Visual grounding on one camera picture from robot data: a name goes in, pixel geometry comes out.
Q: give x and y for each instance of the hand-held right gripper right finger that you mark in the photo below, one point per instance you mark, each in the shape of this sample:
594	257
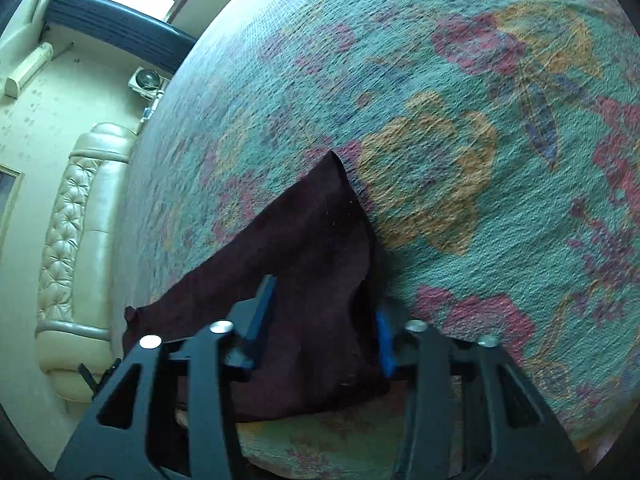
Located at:
384	341

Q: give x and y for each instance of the white wall air conditioner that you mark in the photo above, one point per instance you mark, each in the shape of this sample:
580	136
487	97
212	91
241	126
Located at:
27	70

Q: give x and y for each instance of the dark blue curtain valance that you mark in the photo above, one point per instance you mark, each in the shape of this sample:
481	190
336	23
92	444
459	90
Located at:
115	20

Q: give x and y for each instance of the dark maroon pants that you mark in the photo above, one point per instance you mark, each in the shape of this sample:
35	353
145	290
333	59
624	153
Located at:
310	240

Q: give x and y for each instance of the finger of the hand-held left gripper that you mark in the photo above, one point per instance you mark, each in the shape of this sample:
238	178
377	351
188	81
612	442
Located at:
102	377

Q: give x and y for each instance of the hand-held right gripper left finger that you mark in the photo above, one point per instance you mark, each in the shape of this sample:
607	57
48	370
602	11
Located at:
264	307

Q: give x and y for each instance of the white wall fan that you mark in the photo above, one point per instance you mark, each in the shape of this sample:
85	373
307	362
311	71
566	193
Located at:
146	79

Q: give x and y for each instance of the gold framed wall picture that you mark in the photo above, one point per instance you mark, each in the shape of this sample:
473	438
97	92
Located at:
9	200

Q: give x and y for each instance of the floral woven blanket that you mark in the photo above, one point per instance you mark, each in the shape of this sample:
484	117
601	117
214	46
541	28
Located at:
450	200

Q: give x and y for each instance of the cream tufted leather headboard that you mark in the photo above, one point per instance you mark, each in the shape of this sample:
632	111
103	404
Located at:
85	260

